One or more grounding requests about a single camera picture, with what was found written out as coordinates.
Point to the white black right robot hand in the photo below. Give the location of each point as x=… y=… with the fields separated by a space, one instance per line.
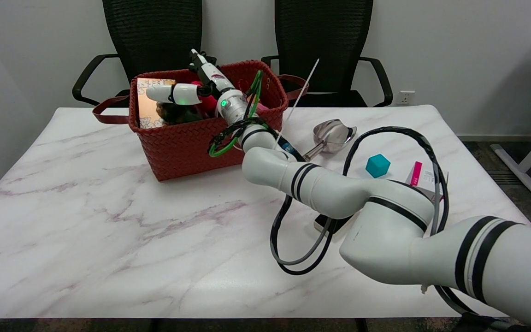
x=178 y=94

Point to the black lidded clear bottle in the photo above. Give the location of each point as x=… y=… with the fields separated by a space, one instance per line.
x=175 y=114

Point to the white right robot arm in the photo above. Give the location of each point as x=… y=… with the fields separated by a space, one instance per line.
x=385 y=230

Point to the red woven basket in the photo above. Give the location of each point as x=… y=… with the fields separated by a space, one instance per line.
x=187 y=147

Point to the red toy strawberry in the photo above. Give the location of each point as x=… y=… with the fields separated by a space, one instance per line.
x=208 y=106

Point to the orange popcorn box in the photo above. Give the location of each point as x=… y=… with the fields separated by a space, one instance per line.
x=148 y=110

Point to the black mesh office chair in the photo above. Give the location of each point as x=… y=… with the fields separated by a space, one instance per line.
x=152 y=37
x=323 y=41

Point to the white zip tie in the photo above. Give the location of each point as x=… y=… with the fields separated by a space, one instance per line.
x=302 y=90

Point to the silver metal scoop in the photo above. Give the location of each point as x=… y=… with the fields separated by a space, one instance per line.
x=334 y=133

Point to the black flat device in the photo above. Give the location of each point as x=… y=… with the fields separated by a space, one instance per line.
x=327 y=223

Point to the teal cube block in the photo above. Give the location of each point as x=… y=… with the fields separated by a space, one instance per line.
x=378 y=166

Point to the pink and white carton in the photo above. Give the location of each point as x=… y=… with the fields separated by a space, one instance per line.
x=416 y=173

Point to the white wall socket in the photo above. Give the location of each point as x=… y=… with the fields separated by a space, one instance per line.
x=405 y=97

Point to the white desk frame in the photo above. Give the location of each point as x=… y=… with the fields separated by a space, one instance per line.
x=530 y=161

